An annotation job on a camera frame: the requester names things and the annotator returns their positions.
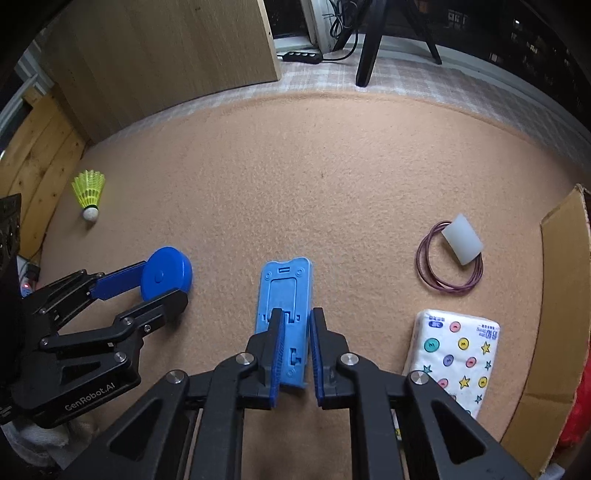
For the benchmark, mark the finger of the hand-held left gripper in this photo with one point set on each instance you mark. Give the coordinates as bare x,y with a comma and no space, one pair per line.
157,311
120,281

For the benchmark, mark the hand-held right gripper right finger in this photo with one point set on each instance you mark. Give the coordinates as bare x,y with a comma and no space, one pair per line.
316,360

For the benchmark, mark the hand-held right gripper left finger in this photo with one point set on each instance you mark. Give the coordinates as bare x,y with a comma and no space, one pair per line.
275,360

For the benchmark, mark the blue round case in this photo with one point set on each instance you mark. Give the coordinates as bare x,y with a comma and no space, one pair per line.
166,272

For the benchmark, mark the blue folding phone stand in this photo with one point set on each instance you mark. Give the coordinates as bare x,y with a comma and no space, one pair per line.
286,286

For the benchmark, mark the cardboard box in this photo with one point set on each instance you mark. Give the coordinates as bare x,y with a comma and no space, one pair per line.
558,277

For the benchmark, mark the person's left hand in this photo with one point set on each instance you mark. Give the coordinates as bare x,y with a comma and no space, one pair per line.
41,443

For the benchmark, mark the black plug with red light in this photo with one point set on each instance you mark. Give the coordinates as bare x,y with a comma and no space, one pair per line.
28,277

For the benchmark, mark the yellow shuttlecock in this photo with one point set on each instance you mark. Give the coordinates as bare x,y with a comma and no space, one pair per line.
90,187

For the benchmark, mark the patterned tissue pack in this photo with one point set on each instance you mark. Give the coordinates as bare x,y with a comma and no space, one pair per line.
457,355

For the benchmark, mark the pine plank board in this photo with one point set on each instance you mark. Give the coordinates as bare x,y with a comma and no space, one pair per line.
41,152

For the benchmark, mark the tan blanket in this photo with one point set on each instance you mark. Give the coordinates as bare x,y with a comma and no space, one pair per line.
323,184

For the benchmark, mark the white translucent plastic piece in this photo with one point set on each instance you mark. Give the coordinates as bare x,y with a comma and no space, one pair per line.
461,240

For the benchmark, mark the white framed window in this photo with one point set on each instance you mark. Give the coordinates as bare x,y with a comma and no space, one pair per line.
34,74

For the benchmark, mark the light wooden cabinet panel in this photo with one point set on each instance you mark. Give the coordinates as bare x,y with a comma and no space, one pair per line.
161,55

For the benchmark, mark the black power strip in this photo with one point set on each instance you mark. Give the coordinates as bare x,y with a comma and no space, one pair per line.
300,56

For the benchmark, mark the plaid bed sheet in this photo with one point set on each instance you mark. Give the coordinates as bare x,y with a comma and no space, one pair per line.
415,78

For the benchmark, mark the black tripod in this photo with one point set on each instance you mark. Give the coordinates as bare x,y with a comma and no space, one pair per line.
369,55

